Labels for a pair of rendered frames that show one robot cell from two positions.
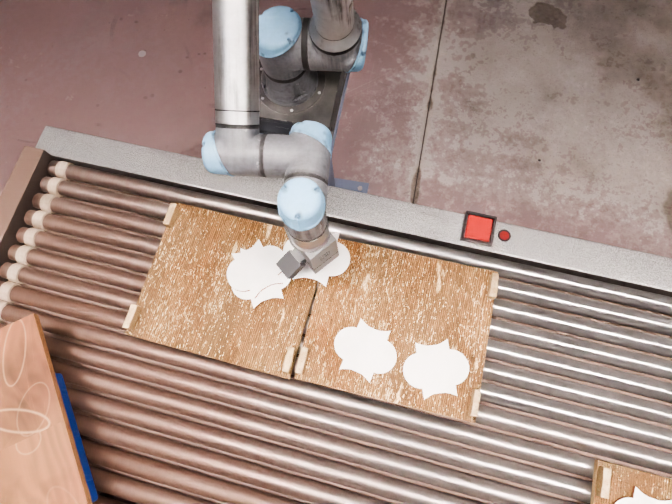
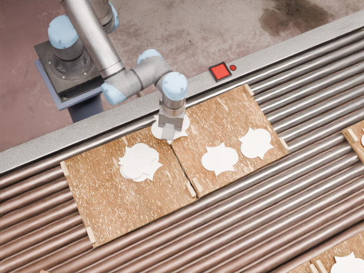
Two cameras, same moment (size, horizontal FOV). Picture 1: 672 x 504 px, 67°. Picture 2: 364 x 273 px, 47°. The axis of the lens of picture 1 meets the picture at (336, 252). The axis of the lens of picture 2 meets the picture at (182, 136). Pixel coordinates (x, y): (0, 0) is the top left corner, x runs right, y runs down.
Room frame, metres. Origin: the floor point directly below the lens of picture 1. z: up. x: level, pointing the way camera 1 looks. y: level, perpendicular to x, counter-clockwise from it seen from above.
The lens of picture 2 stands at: (-0.03, 0.57, 2.44)
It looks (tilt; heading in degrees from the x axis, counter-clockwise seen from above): 66 degrees down; 300
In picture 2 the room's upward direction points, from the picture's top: 10 degrees clockwise
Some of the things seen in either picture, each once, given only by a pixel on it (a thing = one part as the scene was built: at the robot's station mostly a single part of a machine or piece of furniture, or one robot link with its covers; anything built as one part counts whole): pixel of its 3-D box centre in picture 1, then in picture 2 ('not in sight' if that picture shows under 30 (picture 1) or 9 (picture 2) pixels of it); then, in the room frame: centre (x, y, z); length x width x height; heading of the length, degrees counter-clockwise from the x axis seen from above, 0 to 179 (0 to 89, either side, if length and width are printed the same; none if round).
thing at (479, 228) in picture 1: (478, 228); (220, 72); (0.38, -0.36, 0.92); 0.06 x 0.06 x 0.01; 66
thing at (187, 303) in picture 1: (229, 285); (128, 181); (0.35, 0.27, 0.93); 0.41 x 0.35 x 0.02; 66
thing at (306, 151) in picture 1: (299, 156); (151, 70); (0.44, 0.03, 1.32); 0.11 x 0.11 x 0.08; 76
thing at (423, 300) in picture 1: (398, 324); (223, 137); (0.18, -0.11, 0.93); 0.41 x 0.35 x 0.02; 67
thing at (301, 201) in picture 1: (303, 208); (174, 90); (0.34, 0.04, 1.33); 0.09 x 0.08 x 0.11; 166
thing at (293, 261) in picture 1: (302, 246); (169, 119); (0.33, 0.06, 1.17); 0.12 x 0.09 x 0.16; 119
